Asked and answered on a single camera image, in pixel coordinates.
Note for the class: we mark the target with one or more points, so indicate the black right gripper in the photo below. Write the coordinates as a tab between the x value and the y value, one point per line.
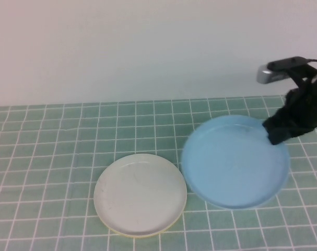
299	112

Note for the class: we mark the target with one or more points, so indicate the green checkered tablecloth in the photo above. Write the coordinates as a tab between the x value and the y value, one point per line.
95	136

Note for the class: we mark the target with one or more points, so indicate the yellow round plate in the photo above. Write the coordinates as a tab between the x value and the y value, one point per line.
171	227

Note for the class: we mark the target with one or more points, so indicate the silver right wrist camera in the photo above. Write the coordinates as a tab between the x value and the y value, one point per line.
271	75

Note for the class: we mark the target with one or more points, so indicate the light blue round plate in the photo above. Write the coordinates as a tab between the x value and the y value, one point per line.
234	170

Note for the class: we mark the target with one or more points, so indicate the white round plate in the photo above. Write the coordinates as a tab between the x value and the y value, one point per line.
140	193

